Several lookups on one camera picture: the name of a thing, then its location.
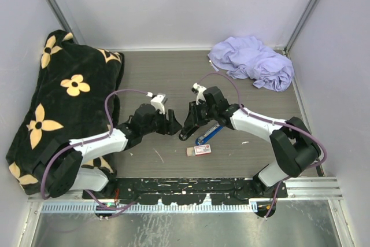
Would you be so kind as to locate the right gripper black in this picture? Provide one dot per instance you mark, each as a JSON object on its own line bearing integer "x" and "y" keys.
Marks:
{"x": 192, "y": 118}

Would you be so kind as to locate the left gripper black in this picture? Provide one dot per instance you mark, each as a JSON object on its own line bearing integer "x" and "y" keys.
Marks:
{"x": 170, "y": 126}

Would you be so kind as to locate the black stapler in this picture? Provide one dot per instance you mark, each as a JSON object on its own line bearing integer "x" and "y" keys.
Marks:
{"x": 187, "y": 131}

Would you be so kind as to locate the blue stapler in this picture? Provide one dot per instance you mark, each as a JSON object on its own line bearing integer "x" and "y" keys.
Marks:
{"x": 204, "y": 138}

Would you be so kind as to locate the red white staple box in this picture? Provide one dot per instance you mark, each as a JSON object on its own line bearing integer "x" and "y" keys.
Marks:
{"x": 198, "y": 150}

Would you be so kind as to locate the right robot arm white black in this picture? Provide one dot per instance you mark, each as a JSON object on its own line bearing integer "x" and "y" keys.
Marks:
{"x": 293, "y": 146}

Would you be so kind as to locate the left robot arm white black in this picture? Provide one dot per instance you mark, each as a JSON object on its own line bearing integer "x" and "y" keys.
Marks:
{"x": 59, "y": 167}

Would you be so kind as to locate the lavender crumpled cloth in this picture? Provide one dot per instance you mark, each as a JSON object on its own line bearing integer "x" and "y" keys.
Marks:
{"x": 248, "y": 58}

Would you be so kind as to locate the black floral blanket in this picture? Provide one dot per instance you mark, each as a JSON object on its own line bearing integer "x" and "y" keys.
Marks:
{"x": 70, "y": 101}

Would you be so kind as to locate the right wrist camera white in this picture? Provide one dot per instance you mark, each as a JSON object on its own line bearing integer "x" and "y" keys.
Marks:
{"x": 199, "y": 91}

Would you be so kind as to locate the white cable duct strip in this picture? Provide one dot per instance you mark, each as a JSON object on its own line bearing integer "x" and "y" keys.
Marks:
{"x": 84, "y": 207}

